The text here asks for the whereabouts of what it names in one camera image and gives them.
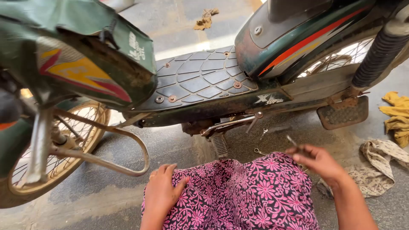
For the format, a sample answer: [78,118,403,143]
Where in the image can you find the black moped seat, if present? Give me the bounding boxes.
[267,0,333,23]

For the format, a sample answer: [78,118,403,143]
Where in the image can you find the chrome kick lever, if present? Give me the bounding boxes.
[200,111,264,137]

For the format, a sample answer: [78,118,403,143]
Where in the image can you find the rusty passenger footrest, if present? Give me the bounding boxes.
[316,95,369,131]

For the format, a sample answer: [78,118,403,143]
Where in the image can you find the spoked wheel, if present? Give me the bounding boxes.
[297,36,376,79]
[0,100,111,209]

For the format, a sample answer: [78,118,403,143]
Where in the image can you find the spoked front wheel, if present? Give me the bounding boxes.
[0,100,111,209]

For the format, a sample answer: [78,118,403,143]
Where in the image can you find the pink floral dress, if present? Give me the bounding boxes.
[141,151,321,230]

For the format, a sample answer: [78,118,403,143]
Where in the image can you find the black ribbed foot pedal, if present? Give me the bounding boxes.
[209,132,229,160]

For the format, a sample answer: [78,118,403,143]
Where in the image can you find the green moped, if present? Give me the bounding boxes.
[0,0,409,209]

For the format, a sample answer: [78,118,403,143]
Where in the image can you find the brown rag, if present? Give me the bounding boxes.
[193,8,220,31]

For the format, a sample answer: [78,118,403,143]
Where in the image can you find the grey metal crash guard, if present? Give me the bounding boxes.
[50,108,151,177]

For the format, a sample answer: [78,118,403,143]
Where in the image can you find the black rear shock absorber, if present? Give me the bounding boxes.
[351,12,409,92]

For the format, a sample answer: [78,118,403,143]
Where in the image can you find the person's left hand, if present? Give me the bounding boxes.
[144,164,191,210]

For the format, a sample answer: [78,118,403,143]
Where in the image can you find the black rubber floor mat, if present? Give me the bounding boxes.
[137,45,259,111]

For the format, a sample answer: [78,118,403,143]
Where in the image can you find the spoked rear wheel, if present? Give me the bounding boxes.
[297,36,376,79]

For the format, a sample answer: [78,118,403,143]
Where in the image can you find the yellow cloth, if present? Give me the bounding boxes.
[379,91,409,148]

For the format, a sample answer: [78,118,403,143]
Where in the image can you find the beige printed cloth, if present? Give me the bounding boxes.
[317,139,409,198]

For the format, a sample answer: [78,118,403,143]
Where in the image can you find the person's right hand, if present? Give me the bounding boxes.
[285,144,348,188]

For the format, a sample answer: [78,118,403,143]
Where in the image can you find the small metal tool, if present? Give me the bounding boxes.
[286,134,300,148]

